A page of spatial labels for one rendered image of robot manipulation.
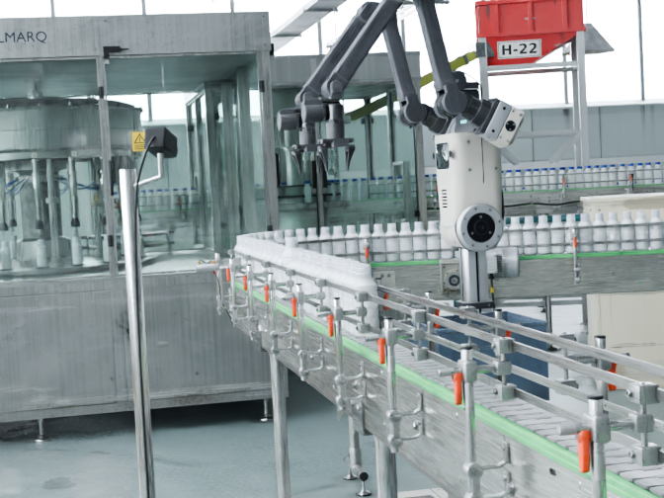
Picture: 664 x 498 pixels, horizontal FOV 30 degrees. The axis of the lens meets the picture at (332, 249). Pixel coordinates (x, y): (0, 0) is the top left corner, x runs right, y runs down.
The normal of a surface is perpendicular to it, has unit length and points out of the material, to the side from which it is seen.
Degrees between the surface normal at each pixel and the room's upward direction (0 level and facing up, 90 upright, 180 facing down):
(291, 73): 90
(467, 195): 101
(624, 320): 90
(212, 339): 90
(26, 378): 92
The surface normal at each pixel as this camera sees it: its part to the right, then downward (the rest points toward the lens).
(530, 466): -0.98, 0.07
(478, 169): 0.21, 0.04
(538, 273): -0.11, 0.06
